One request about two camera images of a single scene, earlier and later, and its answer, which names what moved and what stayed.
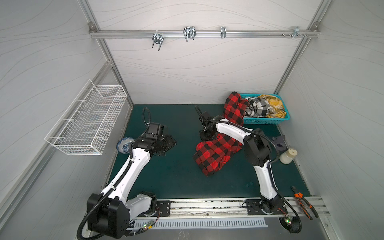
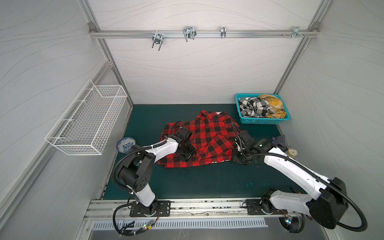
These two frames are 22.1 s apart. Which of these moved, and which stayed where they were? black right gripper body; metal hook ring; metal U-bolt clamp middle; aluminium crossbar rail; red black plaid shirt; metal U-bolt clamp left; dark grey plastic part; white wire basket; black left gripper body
Moved: black left gripper body; red black plaid shirt; black right gripper body
Stayed: dark grey plastic part; aluminium crossbar rail; metal hook ring; metal U-bolt clamp left; metal U-bolt clamp middle; white wire basket
